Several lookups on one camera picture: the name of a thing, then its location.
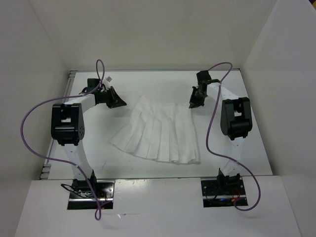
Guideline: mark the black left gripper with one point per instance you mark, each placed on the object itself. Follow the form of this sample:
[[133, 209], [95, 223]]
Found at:
[[115, 100]]

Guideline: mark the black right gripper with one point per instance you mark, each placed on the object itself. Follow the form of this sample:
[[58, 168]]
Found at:
[[193, 102]]

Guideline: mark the white pleated skirt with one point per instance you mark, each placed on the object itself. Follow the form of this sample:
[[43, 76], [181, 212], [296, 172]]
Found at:
[[162, 132]]

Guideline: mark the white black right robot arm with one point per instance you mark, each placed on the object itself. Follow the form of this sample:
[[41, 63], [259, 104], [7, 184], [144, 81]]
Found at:
[[235, 124]]

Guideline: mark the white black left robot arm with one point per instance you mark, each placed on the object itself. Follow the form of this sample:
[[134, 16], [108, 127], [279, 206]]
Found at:
[[67, 128]]

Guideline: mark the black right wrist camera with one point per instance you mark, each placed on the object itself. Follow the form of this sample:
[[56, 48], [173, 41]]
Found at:
[[203, 76]]

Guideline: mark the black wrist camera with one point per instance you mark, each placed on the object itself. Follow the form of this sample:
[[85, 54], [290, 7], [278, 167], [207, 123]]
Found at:
[[203, 76], [93, 86]]

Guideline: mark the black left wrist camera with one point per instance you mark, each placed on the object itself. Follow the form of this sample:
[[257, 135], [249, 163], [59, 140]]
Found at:
[[93, 86]]

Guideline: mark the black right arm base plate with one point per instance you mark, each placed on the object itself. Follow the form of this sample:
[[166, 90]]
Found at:
[[213, 196]]

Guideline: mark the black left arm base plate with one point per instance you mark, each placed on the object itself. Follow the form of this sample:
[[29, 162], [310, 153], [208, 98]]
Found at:
[[83, 199]]

